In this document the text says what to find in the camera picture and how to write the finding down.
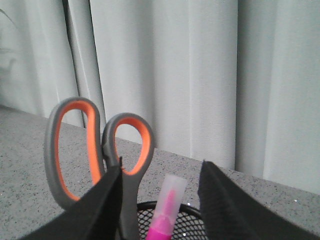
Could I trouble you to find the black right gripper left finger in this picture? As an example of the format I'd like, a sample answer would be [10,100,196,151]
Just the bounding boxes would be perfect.
[24,158,123,240]

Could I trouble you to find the pink highlighter pen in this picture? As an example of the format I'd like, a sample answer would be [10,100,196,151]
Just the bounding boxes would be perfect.
[146,174,188,240]

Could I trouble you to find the black mesh pen holder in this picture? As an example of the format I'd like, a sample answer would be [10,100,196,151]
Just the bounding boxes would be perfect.
[137,201,208,240]

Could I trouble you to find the pale grey curtain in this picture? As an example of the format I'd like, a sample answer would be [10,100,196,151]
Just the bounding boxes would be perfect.
[0,0,320,194]

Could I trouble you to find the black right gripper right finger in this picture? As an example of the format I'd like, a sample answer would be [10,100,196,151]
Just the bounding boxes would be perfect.
[198,161,319,240]

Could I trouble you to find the grey orange scissors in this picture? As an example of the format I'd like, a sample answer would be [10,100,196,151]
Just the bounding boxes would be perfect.
[44,97,155,240]

